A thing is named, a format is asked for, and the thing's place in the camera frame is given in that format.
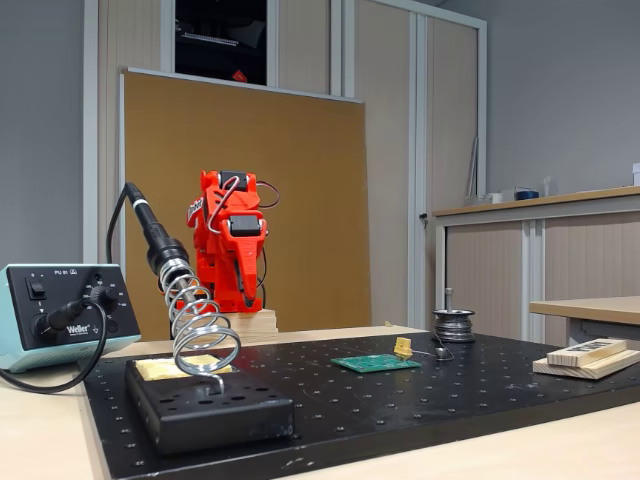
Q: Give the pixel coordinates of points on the red gripper black motor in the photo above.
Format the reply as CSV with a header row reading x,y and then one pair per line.
x,y
246,250

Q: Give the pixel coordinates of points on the black soldering iron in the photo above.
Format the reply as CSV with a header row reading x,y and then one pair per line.
x,y
149,222

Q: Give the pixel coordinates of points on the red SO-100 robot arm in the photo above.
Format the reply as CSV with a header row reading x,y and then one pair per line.
x,y
215,260

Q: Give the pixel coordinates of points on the green circuit board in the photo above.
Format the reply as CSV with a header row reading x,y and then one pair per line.
x,y
372,363

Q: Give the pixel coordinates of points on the teal Weller soldering station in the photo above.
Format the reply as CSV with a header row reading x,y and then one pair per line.
x,y
70,282

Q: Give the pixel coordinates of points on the metal spring iron holder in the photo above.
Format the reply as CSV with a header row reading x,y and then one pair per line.
x,y
169,256

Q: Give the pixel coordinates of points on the yellow cleaning sponge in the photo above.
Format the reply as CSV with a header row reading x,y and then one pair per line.
x,y
155,370

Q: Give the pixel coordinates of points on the tall beige shutter cabinet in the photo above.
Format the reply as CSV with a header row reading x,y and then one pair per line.
x,y
385,150

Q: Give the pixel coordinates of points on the black iron stand base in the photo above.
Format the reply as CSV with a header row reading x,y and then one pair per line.
x,y
220,420

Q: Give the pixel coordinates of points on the black cabinet key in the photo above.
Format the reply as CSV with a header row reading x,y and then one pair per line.
x,y
423,217

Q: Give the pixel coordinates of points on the yellow power connector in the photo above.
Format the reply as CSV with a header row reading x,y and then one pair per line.
x,y
402,346

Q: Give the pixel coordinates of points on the small red triangular item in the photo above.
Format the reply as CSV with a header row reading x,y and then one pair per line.
x,y
240,77

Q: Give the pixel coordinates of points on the black perforated breadboard plate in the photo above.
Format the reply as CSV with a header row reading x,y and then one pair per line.
x,y
380,400

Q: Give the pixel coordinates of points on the black machine with white strip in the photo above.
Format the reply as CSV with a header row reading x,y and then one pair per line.
x,y
220,55

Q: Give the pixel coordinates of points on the small round silver magnet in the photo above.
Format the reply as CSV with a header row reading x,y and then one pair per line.
x,y
442,353

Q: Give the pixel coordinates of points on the small white box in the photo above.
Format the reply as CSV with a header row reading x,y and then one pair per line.
x,y
495,198

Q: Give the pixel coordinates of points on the small blue container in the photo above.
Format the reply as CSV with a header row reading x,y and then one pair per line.
x,y
526,194

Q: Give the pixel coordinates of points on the small clear bottle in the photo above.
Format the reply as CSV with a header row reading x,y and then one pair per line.
x,y
547,186

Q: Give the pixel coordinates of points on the low beige shutter cabinet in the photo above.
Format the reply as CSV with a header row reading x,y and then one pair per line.
x,y
575,260

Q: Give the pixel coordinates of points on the light wood desk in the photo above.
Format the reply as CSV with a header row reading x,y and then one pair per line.
x,y
590,307

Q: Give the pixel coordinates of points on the printed Kapla wooden plank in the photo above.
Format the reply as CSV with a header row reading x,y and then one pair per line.
x,y
585,350

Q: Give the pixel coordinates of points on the plain wooden plank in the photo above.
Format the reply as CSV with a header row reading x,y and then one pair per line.
x,y
600,369

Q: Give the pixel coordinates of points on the large white box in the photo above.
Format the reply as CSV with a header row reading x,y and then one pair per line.
x,y
636,175

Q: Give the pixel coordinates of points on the metal spool post bolt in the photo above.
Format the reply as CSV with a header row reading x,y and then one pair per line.
x,y
449,299

